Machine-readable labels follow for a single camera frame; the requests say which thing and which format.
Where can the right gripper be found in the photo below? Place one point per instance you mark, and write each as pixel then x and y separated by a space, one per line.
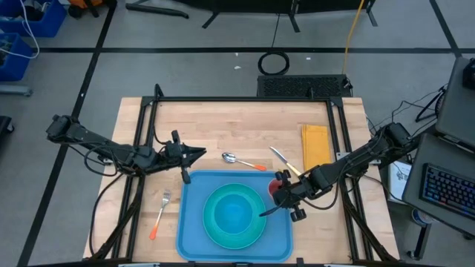
pixel 293 193

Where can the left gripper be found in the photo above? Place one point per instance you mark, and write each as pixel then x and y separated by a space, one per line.
pixel 174 154

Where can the pink cup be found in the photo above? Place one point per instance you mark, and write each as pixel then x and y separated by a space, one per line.
pixel 272 186

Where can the blue ribbed bowl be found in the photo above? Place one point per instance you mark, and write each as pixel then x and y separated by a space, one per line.
pixel 234 213

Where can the teal plate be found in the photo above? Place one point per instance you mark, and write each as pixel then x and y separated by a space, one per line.
pixel 234 242

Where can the blue plastic tray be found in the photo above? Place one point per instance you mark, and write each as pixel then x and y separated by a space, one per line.
pixel 193 222

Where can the yellow cloth napkin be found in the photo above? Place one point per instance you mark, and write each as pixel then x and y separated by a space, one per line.
pixel 315 148

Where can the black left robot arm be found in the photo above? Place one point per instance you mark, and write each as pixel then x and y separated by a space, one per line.
pixel 111 150

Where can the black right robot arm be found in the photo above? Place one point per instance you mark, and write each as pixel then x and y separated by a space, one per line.
pixel 356 159

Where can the white printed paper sheet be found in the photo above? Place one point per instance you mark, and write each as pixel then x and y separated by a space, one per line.
pixel 401 181

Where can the grey desk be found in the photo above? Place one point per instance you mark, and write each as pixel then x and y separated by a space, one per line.
pixel 415 178

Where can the white and blue roll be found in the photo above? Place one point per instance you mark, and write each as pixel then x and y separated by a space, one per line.
pixel 419 219

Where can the black desk stand leg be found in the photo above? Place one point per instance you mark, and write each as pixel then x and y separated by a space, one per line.
pixel 421 241

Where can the black pole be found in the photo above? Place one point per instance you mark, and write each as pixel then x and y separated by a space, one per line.
pixel 156 10

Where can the black table with legs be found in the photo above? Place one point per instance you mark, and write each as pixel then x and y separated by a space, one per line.
pixel 259 4

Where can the backlit black keyboard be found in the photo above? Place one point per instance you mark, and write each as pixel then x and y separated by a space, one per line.
pixel 445 189

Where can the orange and black object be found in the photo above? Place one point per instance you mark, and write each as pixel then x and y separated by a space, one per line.
pixel 83 3

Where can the grey metal bar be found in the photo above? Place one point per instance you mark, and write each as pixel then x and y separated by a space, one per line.
pixel 15 91

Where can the black rounded object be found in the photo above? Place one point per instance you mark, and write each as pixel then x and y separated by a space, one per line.
pixel 4 128

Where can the blue storage bin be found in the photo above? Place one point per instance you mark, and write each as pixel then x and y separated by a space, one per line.
pixel 18 63
pixel 55 22

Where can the grey desk panel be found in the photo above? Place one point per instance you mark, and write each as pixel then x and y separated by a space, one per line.
pixel 456 111

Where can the black device on panel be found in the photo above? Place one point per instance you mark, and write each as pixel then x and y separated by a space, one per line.
pixel 469 74

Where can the black metal table frame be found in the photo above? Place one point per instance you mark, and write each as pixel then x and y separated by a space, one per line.
pixel 241 99

